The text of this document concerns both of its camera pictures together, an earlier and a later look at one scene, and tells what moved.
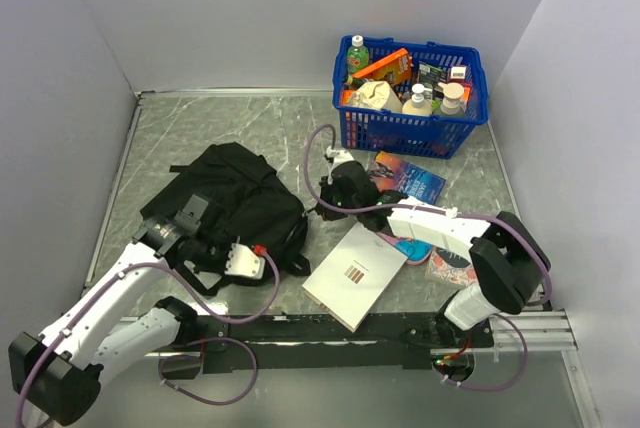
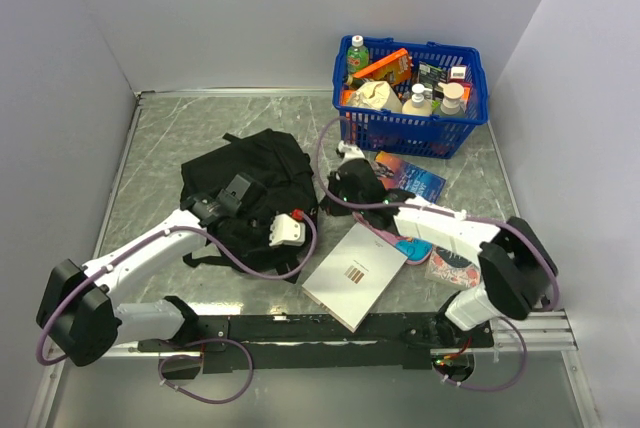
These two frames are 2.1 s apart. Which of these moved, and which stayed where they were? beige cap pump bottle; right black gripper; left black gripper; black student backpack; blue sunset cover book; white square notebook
Moved: black student backpack; left black gripper
Stayed: beige cap pump bottle; right black gripper; white square notebook; blue sunset cover book
